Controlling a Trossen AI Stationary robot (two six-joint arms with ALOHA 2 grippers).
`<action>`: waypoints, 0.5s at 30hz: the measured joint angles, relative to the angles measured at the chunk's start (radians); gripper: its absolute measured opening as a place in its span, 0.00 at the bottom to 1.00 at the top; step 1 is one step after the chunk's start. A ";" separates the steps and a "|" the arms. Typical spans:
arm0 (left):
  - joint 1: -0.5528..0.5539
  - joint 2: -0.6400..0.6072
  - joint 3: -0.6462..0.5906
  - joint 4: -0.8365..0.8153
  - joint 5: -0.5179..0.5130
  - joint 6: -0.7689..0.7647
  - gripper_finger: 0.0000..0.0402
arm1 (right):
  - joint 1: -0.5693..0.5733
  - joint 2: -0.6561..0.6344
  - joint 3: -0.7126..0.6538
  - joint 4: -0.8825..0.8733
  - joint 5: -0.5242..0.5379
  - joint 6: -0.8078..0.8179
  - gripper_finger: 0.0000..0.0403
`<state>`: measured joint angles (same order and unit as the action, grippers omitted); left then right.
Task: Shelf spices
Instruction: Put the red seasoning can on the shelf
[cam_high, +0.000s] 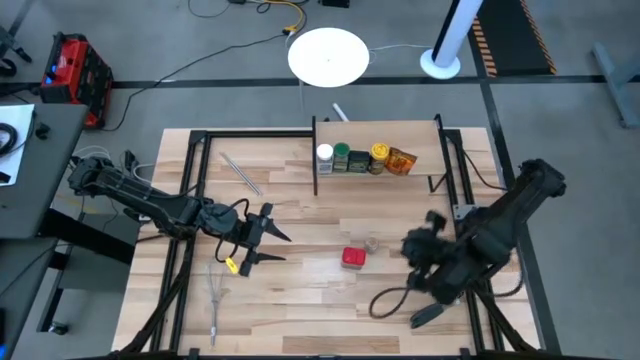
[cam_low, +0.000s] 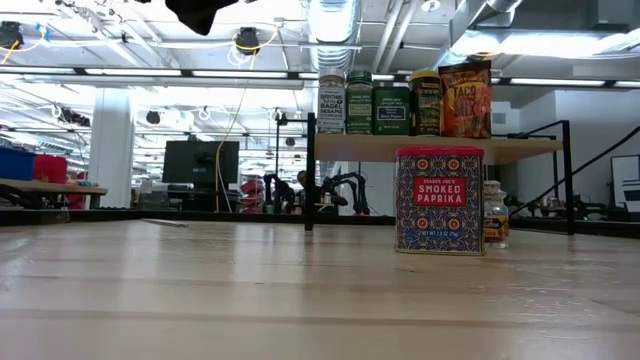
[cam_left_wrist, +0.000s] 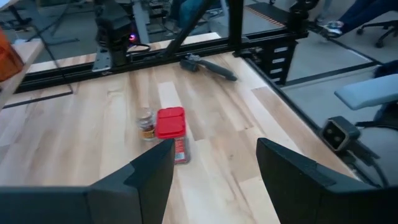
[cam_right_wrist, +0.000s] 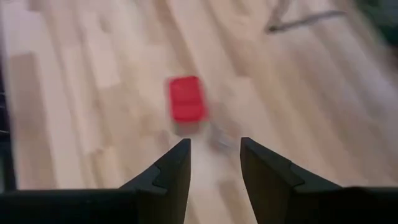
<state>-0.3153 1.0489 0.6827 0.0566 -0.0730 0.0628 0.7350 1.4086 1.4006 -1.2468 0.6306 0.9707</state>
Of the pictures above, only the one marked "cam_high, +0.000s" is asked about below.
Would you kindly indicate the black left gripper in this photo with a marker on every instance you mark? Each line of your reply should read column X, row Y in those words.
column 252, row 235

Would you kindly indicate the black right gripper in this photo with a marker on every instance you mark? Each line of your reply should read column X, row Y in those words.
column 432, row 260

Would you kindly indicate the smoked paprika tin red lid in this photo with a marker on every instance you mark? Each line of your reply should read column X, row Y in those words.
column 353, row 257

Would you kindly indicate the orange taco seasoning packet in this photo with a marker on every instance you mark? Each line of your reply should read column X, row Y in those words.
column 401, row 161

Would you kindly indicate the dark jar yellow lid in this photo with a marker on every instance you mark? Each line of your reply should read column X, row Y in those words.
column 379, row 152

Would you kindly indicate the bagel sesame seasoning jar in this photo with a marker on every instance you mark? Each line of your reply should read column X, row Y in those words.
column 325, row 152

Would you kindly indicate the green black pepper tin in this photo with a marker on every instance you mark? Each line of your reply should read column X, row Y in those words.
column 359, row 161

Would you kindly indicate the oregano jar green lid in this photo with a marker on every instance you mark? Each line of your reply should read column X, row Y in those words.
column 341, row 151

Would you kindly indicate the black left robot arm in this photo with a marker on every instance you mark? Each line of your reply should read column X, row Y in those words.
column 150, row 200

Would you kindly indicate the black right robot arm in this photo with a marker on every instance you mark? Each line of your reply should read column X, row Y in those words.
column 505, row 210

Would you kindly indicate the thin silver metal rod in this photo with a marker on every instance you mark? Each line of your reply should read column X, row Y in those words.
column 241, row 173

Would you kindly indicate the white round table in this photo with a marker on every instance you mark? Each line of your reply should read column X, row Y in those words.
column 327, row 57

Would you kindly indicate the black caster wheel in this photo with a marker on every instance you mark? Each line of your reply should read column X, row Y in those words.
column 59, row 328

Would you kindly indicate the black mat orange striped edge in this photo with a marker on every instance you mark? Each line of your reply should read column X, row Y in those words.
column 510, row 40

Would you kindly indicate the grey desk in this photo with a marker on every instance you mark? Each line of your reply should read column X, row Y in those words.
column 20, row 280
column 45, row 175

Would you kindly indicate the red and black toolbox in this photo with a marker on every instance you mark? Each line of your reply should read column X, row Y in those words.
column 75, row 75

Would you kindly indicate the grey metal stand leg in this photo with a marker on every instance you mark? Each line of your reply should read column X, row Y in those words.
column 617, row 80

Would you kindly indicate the white paper sheet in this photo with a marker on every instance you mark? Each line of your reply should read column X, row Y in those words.
column 20, row 120

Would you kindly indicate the black chair base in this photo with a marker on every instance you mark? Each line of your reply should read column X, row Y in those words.
column 10, row 55

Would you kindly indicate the black shelf frame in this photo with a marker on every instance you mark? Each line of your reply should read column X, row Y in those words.
column 314, row 185

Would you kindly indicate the black aluminium table frame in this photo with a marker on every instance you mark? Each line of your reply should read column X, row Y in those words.
column 250, row 134

